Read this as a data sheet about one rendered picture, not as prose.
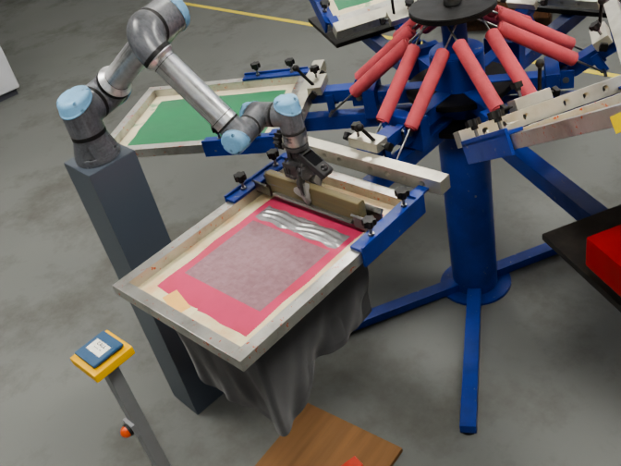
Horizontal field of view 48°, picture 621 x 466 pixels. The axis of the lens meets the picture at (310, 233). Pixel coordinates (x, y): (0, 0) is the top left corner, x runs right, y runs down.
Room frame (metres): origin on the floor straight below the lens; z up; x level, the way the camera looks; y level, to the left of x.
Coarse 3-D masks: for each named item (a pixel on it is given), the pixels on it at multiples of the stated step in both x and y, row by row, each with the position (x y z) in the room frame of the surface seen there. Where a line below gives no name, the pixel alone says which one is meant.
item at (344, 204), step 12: (276, 180) 1.99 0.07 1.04; (288, 180) 1.95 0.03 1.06; (288, 192) 1.96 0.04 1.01; (312, 192) 1.86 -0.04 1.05; (324, 192) 1.83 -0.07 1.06; (336, 192) 1.81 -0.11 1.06; (324, 204) 1.83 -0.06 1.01; (336, 204) 1.79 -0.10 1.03; (348, 204) 1.75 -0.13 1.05; (360, 204) 1.73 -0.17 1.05; (348, 216) 1.76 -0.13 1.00; (360, 216) 1.72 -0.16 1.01
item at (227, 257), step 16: (288, 208) 1.95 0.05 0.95; (304, 208) 1.93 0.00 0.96; (240, 224) 1.93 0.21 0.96; (256, 224) 1.91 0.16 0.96; (272, 224) 1.88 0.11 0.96; (224, 240) 1.86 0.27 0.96; (240, 240) 1.84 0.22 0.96; (256, 240) 1.81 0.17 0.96; (272, 240) 1.79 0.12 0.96; (208, 256) 1.80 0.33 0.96; (224, 256) 1.77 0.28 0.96; (240, 256) 1.75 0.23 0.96; (256, 256) 1.73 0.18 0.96; (176, 272) 1.76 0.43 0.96; (192, 272) 1.73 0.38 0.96; (208, 272) 1.72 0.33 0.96; (224, 272) 1.70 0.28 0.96; (240, 272) 1.68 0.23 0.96; (176, 288) 1.67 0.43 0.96; (192, 288) 1.65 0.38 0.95; (208, 288) 1.64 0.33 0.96; (192, 304) 1.58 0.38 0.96
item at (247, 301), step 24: (312, 216) 1.87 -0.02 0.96; (288, 240) 1.77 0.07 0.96; (312, 240) 1.74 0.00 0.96; (264, 264) 1.68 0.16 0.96; (288, 264) 1.65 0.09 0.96; (312, 264) 1.63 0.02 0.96; (240, 288) 1.60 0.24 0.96; (264, 288) 1.57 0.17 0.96; (288, 288) 1.55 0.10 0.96; (216, 312) 1.52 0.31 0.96; (240, 312) 1.50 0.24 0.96; (264, 312) 1.47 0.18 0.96
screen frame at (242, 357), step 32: (256, 192) 2.06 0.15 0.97; (384, 192) 1.85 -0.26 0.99; (160, 256) 1.81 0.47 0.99; (352, 256) 1.57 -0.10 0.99; (128, 288) 1.68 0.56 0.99; (320, 288) 1.47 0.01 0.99; (160, 320) 1.55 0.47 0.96; (192, 320) 1.47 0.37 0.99; (288, 320) 1.39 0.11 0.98; (224, 352) 1.32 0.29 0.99; (256, 352) 1.31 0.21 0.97
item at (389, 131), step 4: (384, 128) 2.16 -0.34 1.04; (388, 128) 2.16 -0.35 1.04; (392, 128) 2.15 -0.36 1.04; (396, 128) 2.14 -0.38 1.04; (380, 132) 2.14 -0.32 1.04; (384, 132) 2.13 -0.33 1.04; (388, 132) 2.13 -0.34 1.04; (392, 132) 2.12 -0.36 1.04; (396, 132) 2.12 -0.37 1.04; (400, 132) 2.13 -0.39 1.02; (388, 136) 2.10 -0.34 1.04; (392, 136) 2.11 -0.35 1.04; (396, 136) 2.12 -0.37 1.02; (400, 136) 2.13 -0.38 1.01; (388, 140) 2.09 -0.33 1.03; (392, 140) 2.10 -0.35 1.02; (396, 140) 2.12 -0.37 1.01; (400, 140) 2.13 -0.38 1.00; (368, 152) 2.03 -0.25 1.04; (380, 152) 2.06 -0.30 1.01
